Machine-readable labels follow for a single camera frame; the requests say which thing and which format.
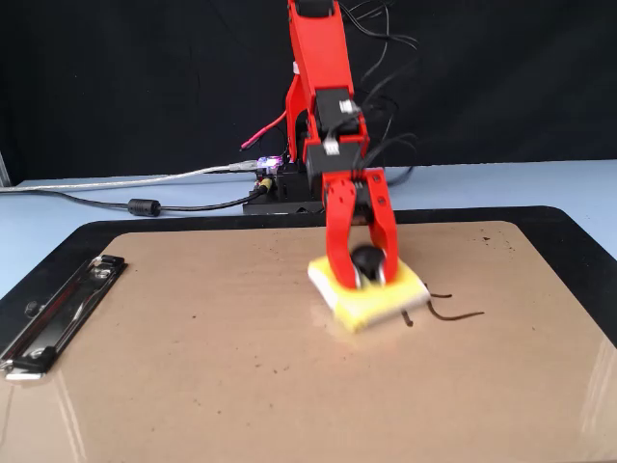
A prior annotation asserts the black backdrop curtain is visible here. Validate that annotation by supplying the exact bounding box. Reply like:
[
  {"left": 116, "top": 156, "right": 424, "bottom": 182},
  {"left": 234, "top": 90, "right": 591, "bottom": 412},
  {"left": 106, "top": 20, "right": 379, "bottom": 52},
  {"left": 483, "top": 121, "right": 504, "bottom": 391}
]
[{"left": 0, "top": 0, "right": 617, "bottom": 187}]

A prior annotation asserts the silver USB cable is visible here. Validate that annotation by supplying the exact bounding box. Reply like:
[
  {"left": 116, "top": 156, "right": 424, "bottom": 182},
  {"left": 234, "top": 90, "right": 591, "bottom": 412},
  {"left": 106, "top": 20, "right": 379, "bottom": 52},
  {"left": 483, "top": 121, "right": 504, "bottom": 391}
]
[{"left": 0, "top": 158, "right": 261, "bottom": 195}]

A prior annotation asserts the black power cable with ferrite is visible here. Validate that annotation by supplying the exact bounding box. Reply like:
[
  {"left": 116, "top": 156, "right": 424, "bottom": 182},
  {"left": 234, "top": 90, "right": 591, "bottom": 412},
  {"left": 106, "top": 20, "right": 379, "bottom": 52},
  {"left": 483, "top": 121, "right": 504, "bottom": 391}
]
[{"left": 0, "top": 185, "right": 271, "bottom": 218}]

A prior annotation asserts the black arm wire bundle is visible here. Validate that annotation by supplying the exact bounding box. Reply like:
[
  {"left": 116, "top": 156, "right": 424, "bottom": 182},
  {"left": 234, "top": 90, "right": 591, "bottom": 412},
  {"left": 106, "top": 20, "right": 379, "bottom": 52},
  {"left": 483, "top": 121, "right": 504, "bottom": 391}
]
[{"left": 336, "top": 0, "right": 420, "bottom": 189}]

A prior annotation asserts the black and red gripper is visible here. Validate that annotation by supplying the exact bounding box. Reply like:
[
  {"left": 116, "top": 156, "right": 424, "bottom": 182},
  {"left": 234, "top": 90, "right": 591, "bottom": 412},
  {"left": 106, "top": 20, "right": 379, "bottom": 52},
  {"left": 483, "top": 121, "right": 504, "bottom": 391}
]
[{"left": 305, "top": 141, "right": 401, "bottom": 291}]

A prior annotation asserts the red wire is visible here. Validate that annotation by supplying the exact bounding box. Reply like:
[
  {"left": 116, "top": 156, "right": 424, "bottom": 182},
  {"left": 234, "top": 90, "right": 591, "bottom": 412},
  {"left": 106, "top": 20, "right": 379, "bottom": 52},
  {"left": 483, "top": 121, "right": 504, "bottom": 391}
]
[{"left": 239, "top": 108, "right": 290, "bottom": 150}]

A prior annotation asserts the black robot base with board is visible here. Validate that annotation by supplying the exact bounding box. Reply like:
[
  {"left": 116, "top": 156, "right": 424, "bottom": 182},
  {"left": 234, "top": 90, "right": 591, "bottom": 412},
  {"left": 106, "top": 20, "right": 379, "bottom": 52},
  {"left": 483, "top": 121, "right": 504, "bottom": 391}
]
[{"left": 242, "top": 154, "right": 329, "bottom": 216}]

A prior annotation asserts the yellow sponge with black knob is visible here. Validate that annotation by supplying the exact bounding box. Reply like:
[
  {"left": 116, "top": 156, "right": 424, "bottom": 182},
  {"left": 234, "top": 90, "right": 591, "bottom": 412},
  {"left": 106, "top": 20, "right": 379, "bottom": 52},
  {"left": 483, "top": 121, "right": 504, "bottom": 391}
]
[{"left": 307, "top": 244, "right": 431, "bottom": 336}]

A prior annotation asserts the brown clipboard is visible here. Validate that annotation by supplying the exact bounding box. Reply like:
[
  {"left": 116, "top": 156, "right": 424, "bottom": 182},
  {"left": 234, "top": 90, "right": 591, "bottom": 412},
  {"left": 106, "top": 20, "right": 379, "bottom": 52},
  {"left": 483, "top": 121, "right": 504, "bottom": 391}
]
[{"left": 0, "top": 220, "right": 617, "bottom": 463}]

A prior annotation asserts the metal clipboard clip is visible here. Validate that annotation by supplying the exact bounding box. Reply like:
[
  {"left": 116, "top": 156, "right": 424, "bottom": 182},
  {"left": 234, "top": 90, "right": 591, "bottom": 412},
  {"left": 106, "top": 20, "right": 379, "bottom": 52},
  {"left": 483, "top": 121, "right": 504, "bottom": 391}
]
[{"left": 0, "top": 254, "right": 129, "bottom": 383}]

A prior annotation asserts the black mat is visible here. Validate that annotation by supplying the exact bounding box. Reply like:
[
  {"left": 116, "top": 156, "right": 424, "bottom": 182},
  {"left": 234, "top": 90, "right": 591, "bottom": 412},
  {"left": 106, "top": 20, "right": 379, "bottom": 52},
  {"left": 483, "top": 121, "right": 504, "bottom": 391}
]
[{"left": 0, "top": 205, "right": 617, "bottom": 353}]

